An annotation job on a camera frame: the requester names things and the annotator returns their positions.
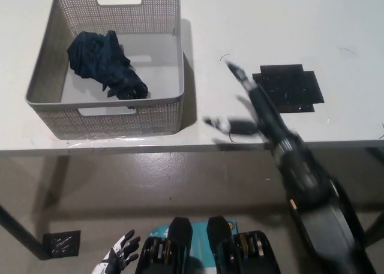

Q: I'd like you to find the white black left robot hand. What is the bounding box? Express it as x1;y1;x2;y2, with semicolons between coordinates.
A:
91;229;141;274

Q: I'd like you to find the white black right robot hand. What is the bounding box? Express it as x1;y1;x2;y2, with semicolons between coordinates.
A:
203;61;302;151

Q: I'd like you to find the navy umbrella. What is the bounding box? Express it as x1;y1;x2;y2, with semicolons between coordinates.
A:
66;30;149;110

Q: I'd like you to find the black tape patch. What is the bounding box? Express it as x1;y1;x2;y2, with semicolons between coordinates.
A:
251;64;325;113

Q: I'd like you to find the black floor tape square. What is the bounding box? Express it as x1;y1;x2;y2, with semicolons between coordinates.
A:
41;230;82;260

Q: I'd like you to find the black ribbed robot body block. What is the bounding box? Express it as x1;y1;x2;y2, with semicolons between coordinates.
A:
134;216;193;274
206;216;282;274

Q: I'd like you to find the black metal table leg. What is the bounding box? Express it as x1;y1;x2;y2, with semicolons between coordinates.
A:
0;204;50;260
364;207;384;254

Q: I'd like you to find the grey perforated plastic basket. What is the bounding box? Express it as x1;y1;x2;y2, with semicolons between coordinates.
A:
25;0;185;140

